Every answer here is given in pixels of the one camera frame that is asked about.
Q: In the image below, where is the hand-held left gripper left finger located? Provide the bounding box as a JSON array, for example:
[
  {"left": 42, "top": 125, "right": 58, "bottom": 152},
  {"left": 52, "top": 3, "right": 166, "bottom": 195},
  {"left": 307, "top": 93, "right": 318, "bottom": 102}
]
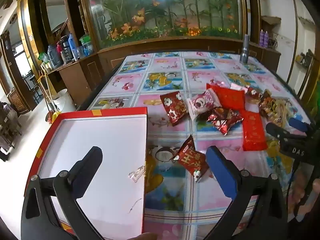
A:
[{"left": 21, "top": 146, "right": 103, "bottom": 240}]

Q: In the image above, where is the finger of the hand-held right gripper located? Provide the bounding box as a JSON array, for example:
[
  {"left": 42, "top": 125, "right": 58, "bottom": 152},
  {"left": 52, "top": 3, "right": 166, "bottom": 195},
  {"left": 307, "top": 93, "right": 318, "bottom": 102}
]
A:
[
  {"left": 289, "top": 117, "right": 317, "bottom": 133},
  {"left": 265, "top": 123, "right": 307, "bottom": 141}
]

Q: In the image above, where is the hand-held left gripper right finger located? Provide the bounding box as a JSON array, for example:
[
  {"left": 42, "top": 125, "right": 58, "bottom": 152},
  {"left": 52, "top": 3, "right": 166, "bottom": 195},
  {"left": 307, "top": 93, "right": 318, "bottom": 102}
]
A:
[{"left": 205, "top": 145, "right": 288, "bottom": 240}]

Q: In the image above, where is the red gold-print snack packet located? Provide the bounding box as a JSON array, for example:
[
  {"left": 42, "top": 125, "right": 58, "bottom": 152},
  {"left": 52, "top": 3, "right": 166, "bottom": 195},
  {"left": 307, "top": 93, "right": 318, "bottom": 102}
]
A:
[
  {"left": 206, "top": 83, "right": 246, "bottom": 110},
  {"left": 242, "top": 109, "right": 268, "bottom": 152}
]

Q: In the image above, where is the brown gold snack packet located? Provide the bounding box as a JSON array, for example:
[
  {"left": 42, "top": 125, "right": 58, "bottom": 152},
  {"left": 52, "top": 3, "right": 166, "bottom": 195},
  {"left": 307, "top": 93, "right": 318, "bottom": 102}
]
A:
[{"left": 259, "top": 90, "right": 294, "bottom": 125}]

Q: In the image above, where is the red cardboard box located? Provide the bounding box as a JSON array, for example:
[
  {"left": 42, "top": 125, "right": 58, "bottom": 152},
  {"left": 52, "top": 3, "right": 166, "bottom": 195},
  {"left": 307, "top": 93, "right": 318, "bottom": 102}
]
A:
[{"left": 24, "top": 107, "right": 148, "bottom": 240}]

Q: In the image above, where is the shiny dark red snack packet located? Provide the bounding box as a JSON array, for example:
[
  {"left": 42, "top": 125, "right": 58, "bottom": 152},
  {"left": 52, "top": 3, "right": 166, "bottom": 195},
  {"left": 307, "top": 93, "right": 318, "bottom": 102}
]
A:
[{"left": 206, "top": 107, "right": 244, "bottom": 136}]

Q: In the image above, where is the pink white bear snack packet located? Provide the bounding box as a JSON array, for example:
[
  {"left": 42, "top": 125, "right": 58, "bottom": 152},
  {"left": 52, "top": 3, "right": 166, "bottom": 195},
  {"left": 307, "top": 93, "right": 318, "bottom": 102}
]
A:
[{"left": 187, "top": 89, "right": 222, "bottom": 120}]

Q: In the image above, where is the person's right hand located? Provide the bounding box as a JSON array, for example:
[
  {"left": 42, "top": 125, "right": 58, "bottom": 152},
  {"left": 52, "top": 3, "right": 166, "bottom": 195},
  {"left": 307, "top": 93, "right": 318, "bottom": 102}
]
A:
[{"left": 291, "top": 170, "right": 320, "bottom": 207}]

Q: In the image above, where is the yellow black tool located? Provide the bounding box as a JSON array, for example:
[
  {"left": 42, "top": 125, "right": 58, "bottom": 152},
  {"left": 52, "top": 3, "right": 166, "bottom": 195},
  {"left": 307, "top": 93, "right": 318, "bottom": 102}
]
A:
[{"left": 295, "top": 49, "right": 317, "bottom": 68}]

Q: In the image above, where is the red yellow dustpan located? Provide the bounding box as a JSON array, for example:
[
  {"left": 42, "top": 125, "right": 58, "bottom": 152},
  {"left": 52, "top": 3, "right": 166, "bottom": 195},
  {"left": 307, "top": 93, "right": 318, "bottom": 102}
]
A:
[{"left": 45, "top": 110, "right": 60, "bottom": 123}]

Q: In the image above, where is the white bucket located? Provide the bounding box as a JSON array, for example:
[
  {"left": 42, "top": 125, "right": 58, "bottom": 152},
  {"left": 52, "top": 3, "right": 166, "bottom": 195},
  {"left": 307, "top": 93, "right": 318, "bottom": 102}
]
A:
[{"left": 52, "top": 89, "right": 69, "bottom": 112}]

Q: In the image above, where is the silver flashlight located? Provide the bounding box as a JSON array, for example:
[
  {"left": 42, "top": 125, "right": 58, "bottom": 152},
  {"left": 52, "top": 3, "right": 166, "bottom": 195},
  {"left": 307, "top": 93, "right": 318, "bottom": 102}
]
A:
[{"left": 239, "top": 34, "right": 250, "bottom": 64}]

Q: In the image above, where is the dark wooden dining chair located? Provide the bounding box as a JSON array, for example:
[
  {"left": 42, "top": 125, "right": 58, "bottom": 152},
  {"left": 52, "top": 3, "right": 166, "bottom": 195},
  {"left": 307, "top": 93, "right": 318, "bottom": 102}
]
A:
[{"left": 24, "top": 71, "right": 42, "bottom": 98}]

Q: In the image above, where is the printed fruit tablecloth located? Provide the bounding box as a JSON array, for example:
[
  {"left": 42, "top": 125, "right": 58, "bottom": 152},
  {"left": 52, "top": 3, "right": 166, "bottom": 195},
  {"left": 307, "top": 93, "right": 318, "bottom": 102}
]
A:
[{"left": 82, "top": 51, "right": 312, "bottom": 240}]

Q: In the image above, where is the grey-blue thermos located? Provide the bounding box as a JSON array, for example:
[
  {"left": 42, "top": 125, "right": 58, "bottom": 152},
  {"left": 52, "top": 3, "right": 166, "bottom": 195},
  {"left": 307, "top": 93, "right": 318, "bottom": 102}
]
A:
[{"left": 47, "top": 44, "right": 60, "bottom": 67}]

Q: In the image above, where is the black silver airpot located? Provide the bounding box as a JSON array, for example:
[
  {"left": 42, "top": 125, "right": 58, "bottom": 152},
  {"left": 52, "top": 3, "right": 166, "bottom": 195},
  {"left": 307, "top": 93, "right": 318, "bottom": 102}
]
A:
[{"left": 60, "top": 35, "right": 73, "bottom": 63}]

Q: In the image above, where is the blue bottle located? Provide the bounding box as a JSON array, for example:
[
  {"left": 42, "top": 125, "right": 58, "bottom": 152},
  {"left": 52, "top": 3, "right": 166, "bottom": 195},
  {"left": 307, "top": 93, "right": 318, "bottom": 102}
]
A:
[{"left": 68, "top": 32, "right": 78, "bottom": 62}]

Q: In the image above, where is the gold-trimmed wooden pillar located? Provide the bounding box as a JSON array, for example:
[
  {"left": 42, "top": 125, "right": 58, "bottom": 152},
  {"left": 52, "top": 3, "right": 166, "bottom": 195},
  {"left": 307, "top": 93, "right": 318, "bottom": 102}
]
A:
[{"left": 16, "top": 0, "right": 54, "bottom": 110}]

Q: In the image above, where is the aquarium with flower backdrop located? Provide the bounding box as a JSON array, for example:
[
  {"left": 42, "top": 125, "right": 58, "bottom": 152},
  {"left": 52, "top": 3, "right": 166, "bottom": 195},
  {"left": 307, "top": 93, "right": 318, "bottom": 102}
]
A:
[{"left": 81, "top": 0, "right": 247, "bottom": 48}]

